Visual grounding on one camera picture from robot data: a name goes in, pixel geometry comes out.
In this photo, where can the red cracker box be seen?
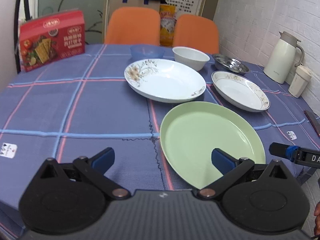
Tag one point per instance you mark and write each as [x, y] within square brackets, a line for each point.
[51, 38]

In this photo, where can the stainless steel bowl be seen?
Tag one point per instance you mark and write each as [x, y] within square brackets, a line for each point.
[225, 63]

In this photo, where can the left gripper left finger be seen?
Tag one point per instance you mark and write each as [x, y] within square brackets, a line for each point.
[68, 197]

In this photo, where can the blue translucent plastic bowl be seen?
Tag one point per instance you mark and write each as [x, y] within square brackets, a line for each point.
[145, 51]

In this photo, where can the light green plate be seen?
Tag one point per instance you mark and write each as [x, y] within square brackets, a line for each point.
[190, 131]

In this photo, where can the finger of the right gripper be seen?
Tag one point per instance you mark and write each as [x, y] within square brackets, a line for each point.
[283, 151]

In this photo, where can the cream thermos jug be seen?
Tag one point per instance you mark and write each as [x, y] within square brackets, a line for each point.
[282, 57]

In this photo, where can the cream travel cup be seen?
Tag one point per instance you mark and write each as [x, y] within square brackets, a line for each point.
[301, 79]

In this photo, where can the person's right hand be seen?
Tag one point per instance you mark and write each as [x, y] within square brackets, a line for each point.
[317, 219]

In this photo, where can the orange chair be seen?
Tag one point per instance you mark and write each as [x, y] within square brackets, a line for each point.
[133, 25]
[196, 32]

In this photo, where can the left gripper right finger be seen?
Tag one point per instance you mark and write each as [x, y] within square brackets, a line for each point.
[263, 198]

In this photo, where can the blue plaid tablecloth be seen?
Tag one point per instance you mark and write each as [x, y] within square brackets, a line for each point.
[79, 106]

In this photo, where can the brown paper bag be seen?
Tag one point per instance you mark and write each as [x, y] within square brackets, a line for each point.
[113, 5]

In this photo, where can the dark red smartphone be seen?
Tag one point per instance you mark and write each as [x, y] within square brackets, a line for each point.
[313, 121]

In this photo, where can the left orange chair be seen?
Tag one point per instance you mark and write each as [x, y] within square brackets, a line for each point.
[133, 25]

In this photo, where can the yellow snack bag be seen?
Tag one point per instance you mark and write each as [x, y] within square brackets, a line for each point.
[168, 21]

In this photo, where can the right orange chair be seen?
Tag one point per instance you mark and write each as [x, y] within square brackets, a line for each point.
[196, 32]

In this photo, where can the white bowl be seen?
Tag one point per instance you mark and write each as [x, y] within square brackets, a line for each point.
[192, 58]

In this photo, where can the gold rimmed white plate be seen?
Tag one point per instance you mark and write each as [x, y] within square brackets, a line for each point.
[240, 92]

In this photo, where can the large white floral plate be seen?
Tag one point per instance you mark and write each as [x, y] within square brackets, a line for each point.
[164, 80]

